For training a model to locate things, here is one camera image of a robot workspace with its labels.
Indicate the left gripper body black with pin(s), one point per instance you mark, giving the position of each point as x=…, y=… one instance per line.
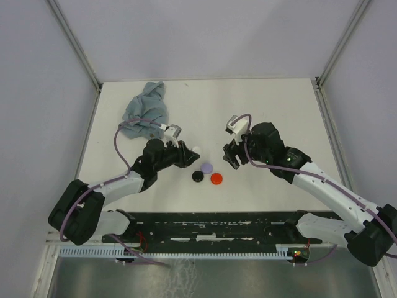
x=176, y=155

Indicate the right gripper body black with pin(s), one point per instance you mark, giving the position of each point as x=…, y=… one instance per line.
x=240, y=149

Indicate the purple earbud charging case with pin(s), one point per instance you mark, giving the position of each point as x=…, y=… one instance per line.
x=206, y=168

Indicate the black earbud charging case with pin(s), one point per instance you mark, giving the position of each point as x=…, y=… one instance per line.
x=197, y=176

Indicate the orange earbud charging case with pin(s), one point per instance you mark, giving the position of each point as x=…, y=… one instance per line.
x=216, y=178

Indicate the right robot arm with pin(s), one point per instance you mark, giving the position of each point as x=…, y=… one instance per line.
x=367, y=230

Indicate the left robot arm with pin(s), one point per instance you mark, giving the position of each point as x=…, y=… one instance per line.
x=78, y=215

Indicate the blue crumpled cloth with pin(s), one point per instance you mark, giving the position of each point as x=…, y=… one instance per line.
x=148, y=106

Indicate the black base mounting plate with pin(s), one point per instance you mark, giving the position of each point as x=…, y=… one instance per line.
x=209, y=231

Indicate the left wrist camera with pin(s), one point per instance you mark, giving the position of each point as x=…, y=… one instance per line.
x=171, y=134

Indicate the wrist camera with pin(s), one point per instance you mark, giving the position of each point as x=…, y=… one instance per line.
x=238, y=126
x=171, y=134

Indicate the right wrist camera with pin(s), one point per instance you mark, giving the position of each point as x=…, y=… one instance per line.
x=238, y=126

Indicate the aluminium frame rail right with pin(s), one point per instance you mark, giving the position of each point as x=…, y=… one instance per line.
x=334, y=138

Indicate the aluminium frame rail left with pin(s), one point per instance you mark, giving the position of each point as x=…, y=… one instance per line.
x=62, y=21

